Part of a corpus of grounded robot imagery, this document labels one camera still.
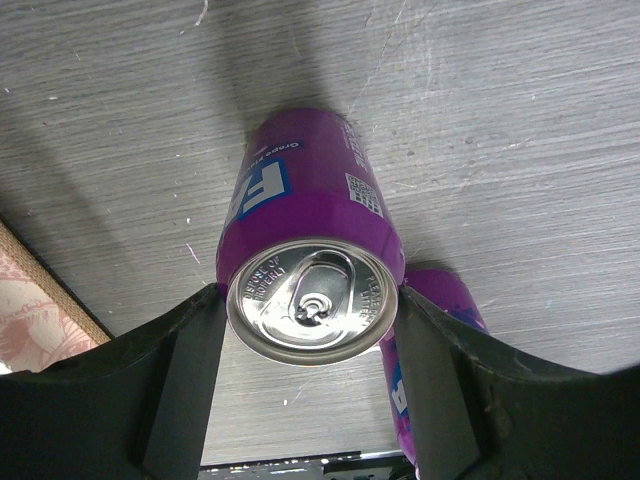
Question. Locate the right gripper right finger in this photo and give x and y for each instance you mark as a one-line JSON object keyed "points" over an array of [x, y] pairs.
{"points": [[535, 419]]}

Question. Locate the purple grape can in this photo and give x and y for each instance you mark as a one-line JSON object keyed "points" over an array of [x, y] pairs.
{"points": [[433, 424], [309, 260]]}

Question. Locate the purple grape can back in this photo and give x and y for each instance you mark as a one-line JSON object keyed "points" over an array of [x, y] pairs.
{"points": [[309, 260]]}

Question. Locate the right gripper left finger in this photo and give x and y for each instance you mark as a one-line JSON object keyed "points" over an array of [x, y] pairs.
{"points": [[136, 407]]}

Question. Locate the brown jute canvas bag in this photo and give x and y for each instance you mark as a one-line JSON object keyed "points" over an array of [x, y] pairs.
{"points": [[41, 323]]}

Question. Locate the purple grape can middle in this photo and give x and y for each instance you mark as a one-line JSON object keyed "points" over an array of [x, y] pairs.
{"points": [[433, 424]]}

